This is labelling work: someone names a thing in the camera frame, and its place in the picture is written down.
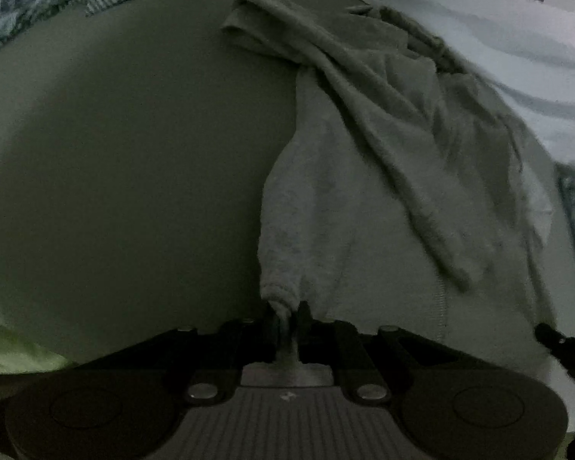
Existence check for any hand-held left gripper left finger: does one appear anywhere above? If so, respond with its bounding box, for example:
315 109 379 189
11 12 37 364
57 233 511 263
79 302 281 406

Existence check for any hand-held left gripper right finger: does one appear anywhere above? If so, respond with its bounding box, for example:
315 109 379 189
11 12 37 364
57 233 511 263
294 301 471 404

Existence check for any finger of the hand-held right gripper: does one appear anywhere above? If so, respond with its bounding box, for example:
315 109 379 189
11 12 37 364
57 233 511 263
534 323 575 375

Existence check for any grey-white long-sleeved fleece garment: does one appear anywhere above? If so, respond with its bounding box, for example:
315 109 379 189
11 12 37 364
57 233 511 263
220 0 564 375

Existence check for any green cloth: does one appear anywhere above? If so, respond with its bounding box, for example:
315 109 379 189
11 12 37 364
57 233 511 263
0 314 77 375

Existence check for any blue-white floral cloth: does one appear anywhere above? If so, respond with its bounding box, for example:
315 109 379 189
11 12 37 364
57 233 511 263
0 0 94 61

